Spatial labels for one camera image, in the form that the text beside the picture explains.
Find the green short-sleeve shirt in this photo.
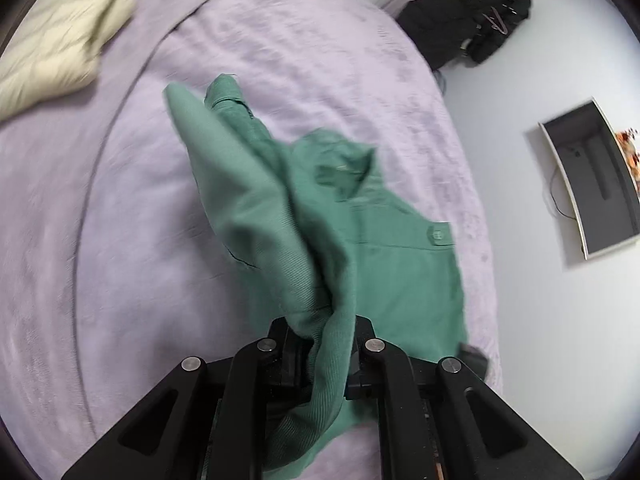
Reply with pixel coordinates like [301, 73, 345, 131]
[164, 75, 466, 479]

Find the black clothes pile on floor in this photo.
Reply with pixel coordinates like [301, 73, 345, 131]
[396, 0, 533, 70]

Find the lavender plush bed blanket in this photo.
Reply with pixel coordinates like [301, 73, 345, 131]
[1, 0, 502, 479]

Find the white framed grey box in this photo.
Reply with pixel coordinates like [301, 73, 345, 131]
[540, 100, 639, 260]

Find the cream quilted jacket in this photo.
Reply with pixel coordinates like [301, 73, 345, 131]
[1, 0, 136, 120]

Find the black floor cable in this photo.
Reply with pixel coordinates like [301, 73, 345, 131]
[546, 167, 580, 221]

